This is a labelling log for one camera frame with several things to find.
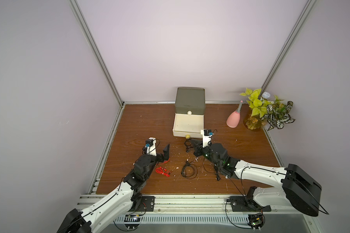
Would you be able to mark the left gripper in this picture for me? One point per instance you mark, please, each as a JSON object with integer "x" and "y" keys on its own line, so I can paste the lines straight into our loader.
{"x": 164, "y": 155}

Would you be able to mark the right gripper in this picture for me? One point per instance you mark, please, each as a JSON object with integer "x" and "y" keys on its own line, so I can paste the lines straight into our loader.
{"x": 199, "y": 150}

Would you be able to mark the black earphones top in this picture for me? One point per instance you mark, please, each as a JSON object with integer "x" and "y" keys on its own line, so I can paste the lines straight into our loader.
{"x": 188, "y": 144}

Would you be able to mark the black earphones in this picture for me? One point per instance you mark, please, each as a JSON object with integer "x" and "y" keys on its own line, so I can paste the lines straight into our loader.
{"x": 188, "y": 144}
{"x": 216, "y": 172}
{"x": 189, "y": 170}

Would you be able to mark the cream drawer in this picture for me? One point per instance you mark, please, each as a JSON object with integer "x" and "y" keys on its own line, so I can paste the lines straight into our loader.
{"x": 188, "y": 125}

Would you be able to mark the olive green top drawer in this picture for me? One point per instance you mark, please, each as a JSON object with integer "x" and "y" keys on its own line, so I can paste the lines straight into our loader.
{"x": 193, "y": 110}

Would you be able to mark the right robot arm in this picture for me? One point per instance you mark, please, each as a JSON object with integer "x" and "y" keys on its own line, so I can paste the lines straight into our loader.
{"x": 287, "y": 186}

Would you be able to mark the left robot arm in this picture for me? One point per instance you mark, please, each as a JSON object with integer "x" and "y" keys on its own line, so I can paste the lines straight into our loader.
{"x": 127, "y": 196}

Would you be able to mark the red earphones lower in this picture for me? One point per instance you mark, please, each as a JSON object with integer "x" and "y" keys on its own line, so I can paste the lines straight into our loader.
{"x": 163, "y": 171}

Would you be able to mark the three-tier drawer cabinet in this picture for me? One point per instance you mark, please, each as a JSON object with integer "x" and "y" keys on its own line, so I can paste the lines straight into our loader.
{"x": 190, "y": 96}

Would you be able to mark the pink vase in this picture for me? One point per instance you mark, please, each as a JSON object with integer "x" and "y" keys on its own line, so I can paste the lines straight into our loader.
{"x": 234, "y": 118}

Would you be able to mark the potted green plant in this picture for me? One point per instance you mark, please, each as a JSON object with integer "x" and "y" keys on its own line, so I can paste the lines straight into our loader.
{"x": 265, "y": 111}

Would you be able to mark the left controller board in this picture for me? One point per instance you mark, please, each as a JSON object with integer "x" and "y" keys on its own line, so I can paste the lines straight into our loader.
{"x": 132, "y": 222}

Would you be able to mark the controller board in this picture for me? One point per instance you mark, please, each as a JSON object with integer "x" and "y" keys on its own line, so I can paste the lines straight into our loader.
{"x": 256, "y": 221}
{"x": 132, "y": 222}

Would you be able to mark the right controller board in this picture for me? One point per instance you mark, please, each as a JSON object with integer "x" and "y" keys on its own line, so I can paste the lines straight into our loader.
{"x": 256, "y": 221}

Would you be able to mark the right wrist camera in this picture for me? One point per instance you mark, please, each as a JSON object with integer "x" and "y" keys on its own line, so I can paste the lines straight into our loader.
{"x": 206, "y": 137}

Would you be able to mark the aluminium mounting rail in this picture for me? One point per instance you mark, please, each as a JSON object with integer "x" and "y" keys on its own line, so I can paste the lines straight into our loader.
{"x": 191, "y": 204}

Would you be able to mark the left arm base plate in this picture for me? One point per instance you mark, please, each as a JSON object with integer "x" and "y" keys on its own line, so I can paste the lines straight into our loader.
{"x": 143, "y": 204}

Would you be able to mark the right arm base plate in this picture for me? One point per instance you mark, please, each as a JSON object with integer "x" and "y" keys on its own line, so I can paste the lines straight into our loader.
{"x": 242, "y": 204}

